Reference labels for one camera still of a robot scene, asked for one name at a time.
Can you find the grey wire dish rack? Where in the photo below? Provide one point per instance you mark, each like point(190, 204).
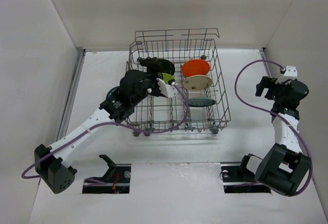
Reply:
point(179, 46)

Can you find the orange plate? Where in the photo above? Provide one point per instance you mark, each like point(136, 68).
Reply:
point(195, 67)

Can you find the black plate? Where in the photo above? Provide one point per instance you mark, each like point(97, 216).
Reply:
point(164, 66)

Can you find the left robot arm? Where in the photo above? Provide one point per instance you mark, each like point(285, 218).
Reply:
point(53, 164)

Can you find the lime green plate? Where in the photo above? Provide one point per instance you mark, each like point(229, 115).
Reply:
point(167, 78)

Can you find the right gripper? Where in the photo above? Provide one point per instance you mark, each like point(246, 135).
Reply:
point(268, 88)

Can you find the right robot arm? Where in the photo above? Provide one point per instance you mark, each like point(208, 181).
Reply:
point(284, 167)

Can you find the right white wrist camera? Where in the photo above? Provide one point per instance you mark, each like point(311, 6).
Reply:
point(289, 73)

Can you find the cream plate with markings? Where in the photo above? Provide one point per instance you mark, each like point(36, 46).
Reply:
point(197, 82)

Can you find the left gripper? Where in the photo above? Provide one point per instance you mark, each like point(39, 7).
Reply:
point(156, 64)

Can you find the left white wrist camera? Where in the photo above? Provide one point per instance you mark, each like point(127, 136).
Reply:
point(168, 91)

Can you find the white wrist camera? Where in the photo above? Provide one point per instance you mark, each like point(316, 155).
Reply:
point(289, 73)
point(168, 91)

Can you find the blue floral plate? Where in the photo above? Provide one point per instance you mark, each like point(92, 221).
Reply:
point(200, 102)
point(113, 90)

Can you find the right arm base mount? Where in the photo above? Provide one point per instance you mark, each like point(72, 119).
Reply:
point(238, 180)

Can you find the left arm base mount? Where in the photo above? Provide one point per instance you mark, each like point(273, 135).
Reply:
point(116, 180)

